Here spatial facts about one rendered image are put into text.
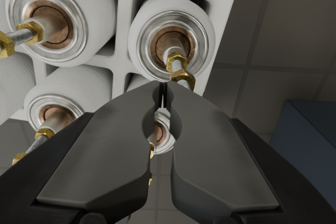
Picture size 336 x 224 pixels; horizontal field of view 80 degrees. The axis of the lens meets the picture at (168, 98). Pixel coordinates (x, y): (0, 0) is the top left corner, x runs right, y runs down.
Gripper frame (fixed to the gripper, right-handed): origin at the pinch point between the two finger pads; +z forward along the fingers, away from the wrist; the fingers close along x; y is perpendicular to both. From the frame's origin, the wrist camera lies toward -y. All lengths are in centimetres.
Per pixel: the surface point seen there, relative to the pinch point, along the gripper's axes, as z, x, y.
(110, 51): 20.4, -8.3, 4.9
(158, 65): 10.0, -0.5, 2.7
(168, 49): 7.3, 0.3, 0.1
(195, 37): 10.1, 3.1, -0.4
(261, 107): 35, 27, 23
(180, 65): 4.4, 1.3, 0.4
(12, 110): 12.7, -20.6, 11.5
